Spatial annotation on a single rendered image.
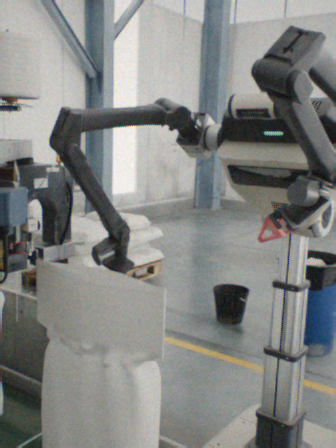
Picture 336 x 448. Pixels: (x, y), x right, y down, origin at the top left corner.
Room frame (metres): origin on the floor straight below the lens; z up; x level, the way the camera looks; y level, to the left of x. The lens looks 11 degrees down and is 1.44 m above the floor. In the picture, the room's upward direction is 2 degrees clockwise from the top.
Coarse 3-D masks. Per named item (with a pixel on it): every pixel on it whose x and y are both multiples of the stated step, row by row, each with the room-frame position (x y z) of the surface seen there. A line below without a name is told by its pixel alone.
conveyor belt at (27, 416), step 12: (12, 396) 1.87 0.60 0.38; (24, 396) 1.87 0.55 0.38; (12, 408) 1.78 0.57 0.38; (24, 408) 1.78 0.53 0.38; (36, 408) 1.79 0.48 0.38; (0, 420) 1.70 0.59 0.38; (12, 420) 1.70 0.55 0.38; (24, 420) 1.70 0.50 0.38; (36, 420) 1.70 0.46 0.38; (0, 432) 1.62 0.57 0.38; (12, 432) 1.63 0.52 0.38; (24, 432) 1.63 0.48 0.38; (36, 432) 1.63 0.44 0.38; (0, 444) 1.55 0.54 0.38; (12, 444) 1.56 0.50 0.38; (24, 444) 1.56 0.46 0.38; (36, 444) 1.56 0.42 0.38
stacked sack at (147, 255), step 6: (138, 252) 4.94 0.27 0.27; (144, 252) 4.96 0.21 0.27; (150, 252) 4.99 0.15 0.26; (156, 252) 5.05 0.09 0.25; (132, 258) 4.73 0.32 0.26; (138, 258) 4.79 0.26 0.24; (144, 258) 4.85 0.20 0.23; (150, 258) 4.93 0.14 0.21; (156, 258) 5.02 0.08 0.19; (162, 258) 5.13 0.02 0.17; (138, 264) 4.77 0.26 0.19
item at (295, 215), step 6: (282, 210) 1.29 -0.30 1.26; (288, 210) 1.29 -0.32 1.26; (294, 210) 1.28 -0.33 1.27; (300, 210) 1.27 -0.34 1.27; (306, 210) 1.27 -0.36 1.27; (282, 216) 1.27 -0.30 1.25; (288, 216) 1.29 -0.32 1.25; (294, 216) 1.28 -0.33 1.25; (300, 216) 1.27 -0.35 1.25; (306, 216) 1.28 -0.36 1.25; (288, 222) 1.26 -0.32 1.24; (294, 222) 1.28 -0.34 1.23; (300, 222) 1.29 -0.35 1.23; (288, 228) 1.26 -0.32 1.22; (294, 228) 1.27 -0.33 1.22
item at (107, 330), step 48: (48, 288) 1.48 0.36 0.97; (96, 288) 1.33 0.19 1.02; (144, 288) 1.29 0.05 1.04; (48, 336) 1.45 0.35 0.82; (96, 336) 1.33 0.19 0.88; (144, 336) 1.29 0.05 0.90; (48, 384) 1.42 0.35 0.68; (96, 384) 1.31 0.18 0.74; (144, 384) 1.28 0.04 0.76; (48, 432) 1.42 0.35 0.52; (96, 432) 1.30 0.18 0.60; (144, 432) 1.27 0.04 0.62
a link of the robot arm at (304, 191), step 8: (304, 176) 1.22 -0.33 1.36; (312, 176) 1.29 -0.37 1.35; (296, 184) 1.21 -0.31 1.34; (304, 184) 1.20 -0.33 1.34; (312, 184) 1.21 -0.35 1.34; (320, 184) 1.22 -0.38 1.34; (328, 184) 1.25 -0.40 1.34; (288, 192) 1.22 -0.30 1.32; (296, 192) 1.21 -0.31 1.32; (304, 192) 1.19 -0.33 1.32; (312, 192) 1.21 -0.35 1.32; (296, 200) 1.20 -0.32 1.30; (304, 200) 1.19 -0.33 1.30; (312, 200) 1.21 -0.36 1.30
